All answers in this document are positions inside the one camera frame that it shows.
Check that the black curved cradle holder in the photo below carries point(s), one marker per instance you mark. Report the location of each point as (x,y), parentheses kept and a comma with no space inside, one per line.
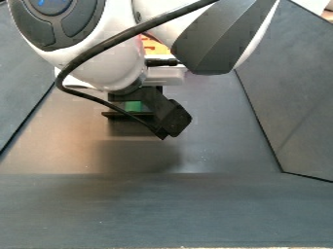
(130,114)

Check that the red shape sorter block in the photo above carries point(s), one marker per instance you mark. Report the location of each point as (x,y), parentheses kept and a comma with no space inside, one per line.
(153,47)

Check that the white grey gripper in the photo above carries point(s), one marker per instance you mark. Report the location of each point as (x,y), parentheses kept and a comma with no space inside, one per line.
(165,71)

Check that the green round peg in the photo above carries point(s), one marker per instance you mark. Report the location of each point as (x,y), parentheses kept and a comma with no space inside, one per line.
(133,106)

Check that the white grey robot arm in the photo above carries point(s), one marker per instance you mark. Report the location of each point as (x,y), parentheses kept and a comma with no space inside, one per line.
(212,34)

